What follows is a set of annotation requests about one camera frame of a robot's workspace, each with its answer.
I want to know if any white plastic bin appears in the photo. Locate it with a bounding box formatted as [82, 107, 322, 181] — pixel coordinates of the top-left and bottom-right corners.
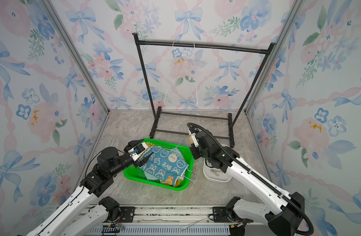
[203, 159, 232, 183]

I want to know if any white wire hanger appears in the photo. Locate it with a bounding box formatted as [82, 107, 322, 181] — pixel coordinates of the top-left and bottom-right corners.
[164, 41, 184, 104]

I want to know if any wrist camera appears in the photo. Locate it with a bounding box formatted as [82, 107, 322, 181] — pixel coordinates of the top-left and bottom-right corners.
[128, 143, 151, 161]
[188, 130, 199, 147]

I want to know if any black corrugated cable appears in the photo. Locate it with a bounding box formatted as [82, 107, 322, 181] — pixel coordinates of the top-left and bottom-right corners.
[187, 122, 314, 236]

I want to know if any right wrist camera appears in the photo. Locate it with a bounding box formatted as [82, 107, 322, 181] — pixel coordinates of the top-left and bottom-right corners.
[188, 130, 199, 147]

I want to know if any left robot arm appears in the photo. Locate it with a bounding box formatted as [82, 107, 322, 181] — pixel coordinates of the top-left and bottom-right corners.
[28, 140, 151, 236]

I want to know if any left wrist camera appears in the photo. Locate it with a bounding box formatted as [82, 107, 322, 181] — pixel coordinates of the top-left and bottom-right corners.
[128, 143, 151, 161]

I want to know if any teal patterned towel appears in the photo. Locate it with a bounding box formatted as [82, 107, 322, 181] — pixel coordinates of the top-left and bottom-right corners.
[140, 146, 183, 187]

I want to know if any green plastic basket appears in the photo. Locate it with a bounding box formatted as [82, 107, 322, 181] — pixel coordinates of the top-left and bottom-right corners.
[123, 138, 194, 191]

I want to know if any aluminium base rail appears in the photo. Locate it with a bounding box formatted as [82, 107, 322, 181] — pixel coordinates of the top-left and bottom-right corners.
[44, 203, 302, 236]

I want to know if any black clothes rack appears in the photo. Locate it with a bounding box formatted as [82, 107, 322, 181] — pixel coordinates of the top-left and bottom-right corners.
[132, 32, 277, 148]

